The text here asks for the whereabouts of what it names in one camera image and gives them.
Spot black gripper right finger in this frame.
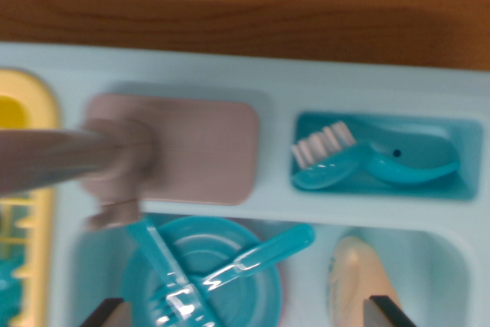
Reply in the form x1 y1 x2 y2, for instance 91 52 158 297
362 295 418 327

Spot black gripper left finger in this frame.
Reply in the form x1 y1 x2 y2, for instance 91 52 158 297
78 298 133 327

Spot cream detergent bottle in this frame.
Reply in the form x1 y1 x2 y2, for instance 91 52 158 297
325 235 407 327

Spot light blue toy sink unit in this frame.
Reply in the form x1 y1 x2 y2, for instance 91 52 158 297
0 41 490 327

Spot teal plastic knife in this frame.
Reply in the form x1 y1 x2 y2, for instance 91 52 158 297
128 216 223 327

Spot teal plastic fork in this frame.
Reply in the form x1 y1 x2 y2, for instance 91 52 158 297
147 223 315 327

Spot teal plastic plate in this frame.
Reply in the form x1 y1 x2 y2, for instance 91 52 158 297
121 215 283 327

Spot teal dish brush white bristles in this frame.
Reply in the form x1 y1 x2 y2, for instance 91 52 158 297
291 120 460 191

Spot yellow plastic dish rack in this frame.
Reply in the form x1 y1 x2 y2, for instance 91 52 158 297
0 69 60 327

